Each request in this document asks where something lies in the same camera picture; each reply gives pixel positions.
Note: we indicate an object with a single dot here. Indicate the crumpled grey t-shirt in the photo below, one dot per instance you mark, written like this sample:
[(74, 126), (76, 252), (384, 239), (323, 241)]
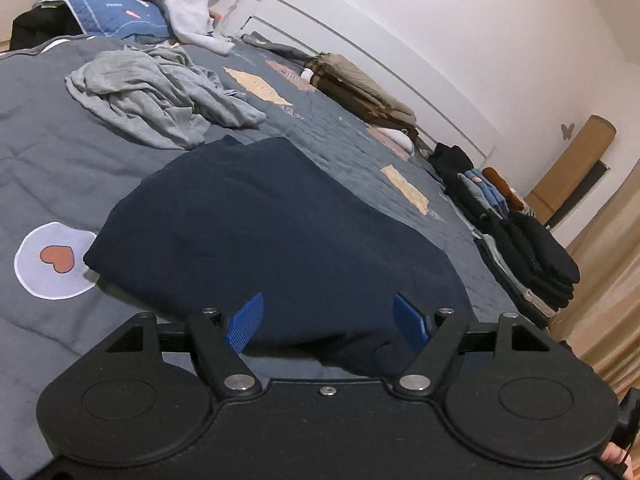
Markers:
[(150, 95)]

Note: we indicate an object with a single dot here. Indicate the navy t-shirt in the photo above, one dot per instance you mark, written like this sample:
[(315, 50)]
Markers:
[(275, 240)]

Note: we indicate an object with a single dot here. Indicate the black folded jacket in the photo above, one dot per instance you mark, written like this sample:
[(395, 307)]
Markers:
[(452, 162)]

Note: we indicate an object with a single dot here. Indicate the brown folded sweater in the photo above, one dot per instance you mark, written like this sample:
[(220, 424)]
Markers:
[(505, 187)]

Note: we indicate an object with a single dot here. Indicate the brown cardboard roll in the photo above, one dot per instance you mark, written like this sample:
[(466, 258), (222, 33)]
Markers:
[(570, 165)]

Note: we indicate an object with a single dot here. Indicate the beige curtain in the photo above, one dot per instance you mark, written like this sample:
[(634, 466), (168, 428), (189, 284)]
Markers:
[(600, 285)]

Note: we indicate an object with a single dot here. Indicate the folded blue jeans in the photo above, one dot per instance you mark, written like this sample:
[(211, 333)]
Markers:
[(482, 192)]

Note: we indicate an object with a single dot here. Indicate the white headboard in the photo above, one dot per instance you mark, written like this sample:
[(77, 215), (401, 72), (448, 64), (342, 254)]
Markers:
[(400, 60)]

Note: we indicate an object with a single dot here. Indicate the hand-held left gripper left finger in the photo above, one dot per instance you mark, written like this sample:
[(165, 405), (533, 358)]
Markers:
[(247, 320)]

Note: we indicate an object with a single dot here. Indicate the black folded pants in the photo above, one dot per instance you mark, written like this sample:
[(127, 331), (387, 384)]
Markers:
[(470, 205)]

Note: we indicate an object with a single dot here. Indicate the person's right hand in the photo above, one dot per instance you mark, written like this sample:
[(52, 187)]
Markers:
[(614, 458)]

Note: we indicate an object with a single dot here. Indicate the blue quilted pillow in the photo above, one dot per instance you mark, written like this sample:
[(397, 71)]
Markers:
[(105, 10)]

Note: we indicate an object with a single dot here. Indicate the stack of folded dark clothes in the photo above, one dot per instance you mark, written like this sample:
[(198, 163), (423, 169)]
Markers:
[(535, 260)]

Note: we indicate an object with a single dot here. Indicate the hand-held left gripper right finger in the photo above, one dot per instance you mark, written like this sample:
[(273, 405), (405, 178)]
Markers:
[(407, 320)]

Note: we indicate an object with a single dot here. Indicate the grey quilted bedspread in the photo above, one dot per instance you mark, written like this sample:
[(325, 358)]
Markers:
[(50, 160)]

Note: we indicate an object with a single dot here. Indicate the light grey hoodie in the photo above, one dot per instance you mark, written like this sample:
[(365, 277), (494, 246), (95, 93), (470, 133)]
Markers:
[(180, 5)]

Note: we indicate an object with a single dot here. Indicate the black cloth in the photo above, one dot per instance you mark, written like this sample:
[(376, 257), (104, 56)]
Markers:
[(35, 27)]

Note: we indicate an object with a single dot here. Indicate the butterfly wall sticker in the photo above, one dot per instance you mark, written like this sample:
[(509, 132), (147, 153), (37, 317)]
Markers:
[(567, 131)]

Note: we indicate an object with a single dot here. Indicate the dark grey cloth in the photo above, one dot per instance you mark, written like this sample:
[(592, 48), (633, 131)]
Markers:
[(275, 49)]

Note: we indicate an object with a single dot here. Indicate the black framed board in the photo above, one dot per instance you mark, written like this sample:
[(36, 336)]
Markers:
[(585, 195)]

